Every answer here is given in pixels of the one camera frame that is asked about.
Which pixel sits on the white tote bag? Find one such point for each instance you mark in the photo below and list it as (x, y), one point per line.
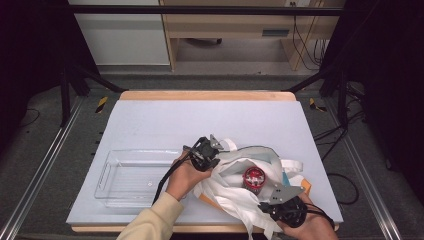
(233, 196)

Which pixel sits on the white cabinet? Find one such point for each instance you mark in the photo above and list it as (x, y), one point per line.
(126, 40)

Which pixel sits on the light grey table mat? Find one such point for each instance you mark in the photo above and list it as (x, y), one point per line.
(183, 120)

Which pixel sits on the aluminium floor rail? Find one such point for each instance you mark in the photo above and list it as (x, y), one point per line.
(43, 160)
(370, 180)

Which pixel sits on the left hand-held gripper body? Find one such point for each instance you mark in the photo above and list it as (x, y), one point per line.
(203, 155)

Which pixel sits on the black metal stand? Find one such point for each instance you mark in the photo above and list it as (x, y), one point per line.
(65, 96)
(342, 100)

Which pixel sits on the person's left hand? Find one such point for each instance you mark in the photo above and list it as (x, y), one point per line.
(183, 180)

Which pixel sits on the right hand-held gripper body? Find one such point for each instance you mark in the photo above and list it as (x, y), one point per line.
(288, 210)

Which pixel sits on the black horizontal frame bar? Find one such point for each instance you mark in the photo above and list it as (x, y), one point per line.
(200, 10)

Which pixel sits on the person's right hand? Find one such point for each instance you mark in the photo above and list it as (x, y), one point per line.
(315, 230)

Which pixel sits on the yellow black tape strip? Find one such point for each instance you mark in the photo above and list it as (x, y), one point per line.
(315, 105)
(101, 104)

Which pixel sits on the dark curtain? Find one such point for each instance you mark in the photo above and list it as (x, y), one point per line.
(30, 50)
(390, 66)

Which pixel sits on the red can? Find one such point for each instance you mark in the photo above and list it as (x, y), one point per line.
(254, 178)

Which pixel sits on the clear plastic tray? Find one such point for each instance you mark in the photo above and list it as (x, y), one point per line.
(133, 180)

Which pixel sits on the wooden desk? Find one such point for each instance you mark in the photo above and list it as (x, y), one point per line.
(233, 25)

